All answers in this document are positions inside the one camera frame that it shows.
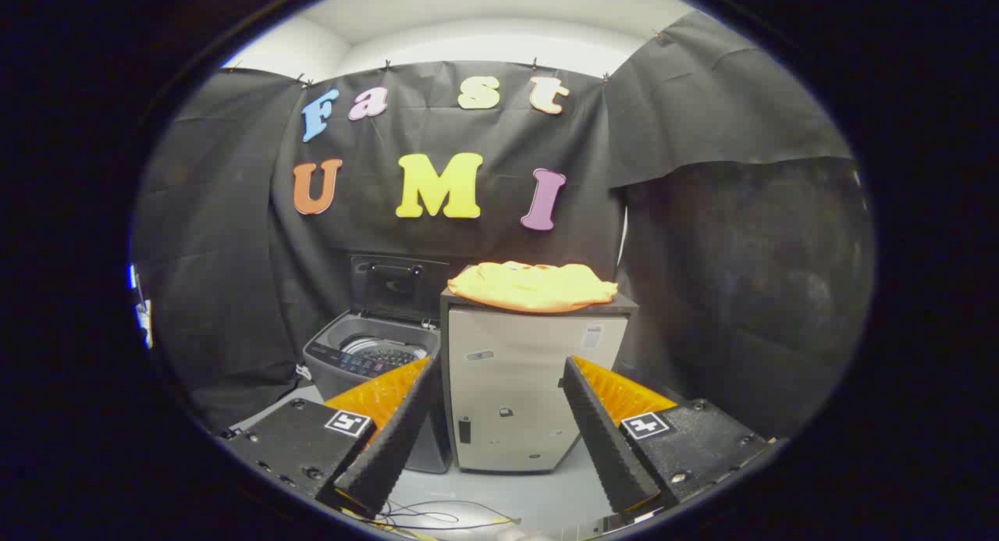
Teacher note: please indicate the dark washing machine lid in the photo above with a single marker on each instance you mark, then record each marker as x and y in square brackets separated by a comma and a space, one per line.
[398, 287]

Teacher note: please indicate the orange polo shirt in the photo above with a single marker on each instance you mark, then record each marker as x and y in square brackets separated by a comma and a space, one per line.
[531, 287]

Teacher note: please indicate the grey top-load washing machine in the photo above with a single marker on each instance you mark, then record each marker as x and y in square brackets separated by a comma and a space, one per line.
[335, 369]

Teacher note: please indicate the black backdrop cloth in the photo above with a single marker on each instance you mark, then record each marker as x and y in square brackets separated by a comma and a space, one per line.
[234, 252]

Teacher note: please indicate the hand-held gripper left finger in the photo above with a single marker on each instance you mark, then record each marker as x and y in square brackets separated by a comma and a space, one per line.
[394, 439]

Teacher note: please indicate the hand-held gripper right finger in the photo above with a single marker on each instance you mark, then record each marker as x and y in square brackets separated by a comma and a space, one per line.
[605, 439]

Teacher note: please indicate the grey cabinet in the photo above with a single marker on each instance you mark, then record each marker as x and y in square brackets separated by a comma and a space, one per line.
[515, 385]

